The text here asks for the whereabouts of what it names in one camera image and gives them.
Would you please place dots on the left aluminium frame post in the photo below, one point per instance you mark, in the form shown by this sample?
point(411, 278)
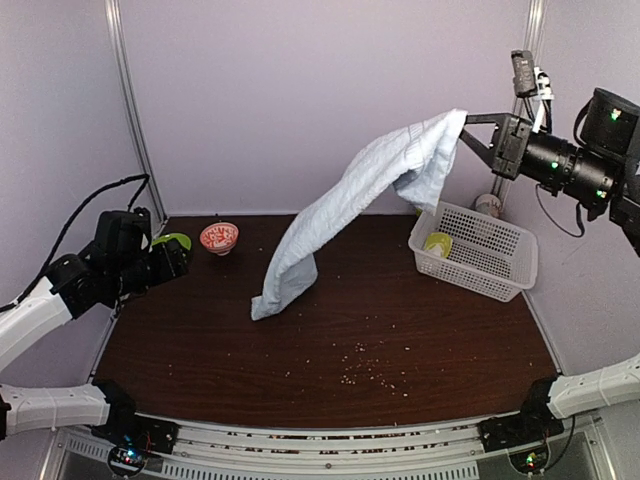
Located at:
point(117, 38)

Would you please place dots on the green white patterned towel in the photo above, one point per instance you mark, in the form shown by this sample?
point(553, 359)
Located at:
point(438, 244)

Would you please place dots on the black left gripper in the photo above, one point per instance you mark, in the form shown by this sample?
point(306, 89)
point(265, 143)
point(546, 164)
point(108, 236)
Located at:
point(171, 264)

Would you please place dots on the light blue towel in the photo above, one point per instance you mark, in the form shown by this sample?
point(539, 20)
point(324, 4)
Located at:
point(414, 161)

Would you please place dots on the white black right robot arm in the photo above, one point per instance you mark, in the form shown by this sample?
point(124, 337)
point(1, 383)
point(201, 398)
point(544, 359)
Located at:
point(598, 169)

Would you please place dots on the white perforated plastic basket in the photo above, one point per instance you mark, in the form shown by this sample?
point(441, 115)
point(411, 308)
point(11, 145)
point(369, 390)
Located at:
point(489, 256)

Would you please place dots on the red white patterned bowl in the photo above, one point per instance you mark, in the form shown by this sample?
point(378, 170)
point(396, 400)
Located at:
point(219, 238)

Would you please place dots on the beige cup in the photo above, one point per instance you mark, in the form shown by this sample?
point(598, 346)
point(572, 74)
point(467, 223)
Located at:
point(488, 204)

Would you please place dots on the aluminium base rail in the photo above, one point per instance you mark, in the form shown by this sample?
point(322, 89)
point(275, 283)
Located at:
point(441, 450)

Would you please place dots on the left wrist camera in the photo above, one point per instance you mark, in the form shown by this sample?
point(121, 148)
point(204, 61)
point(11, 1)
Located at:
point(135, 231)

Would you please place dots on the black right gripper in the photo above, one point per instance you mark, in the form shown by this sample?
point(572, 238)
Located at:
point(501, 154)

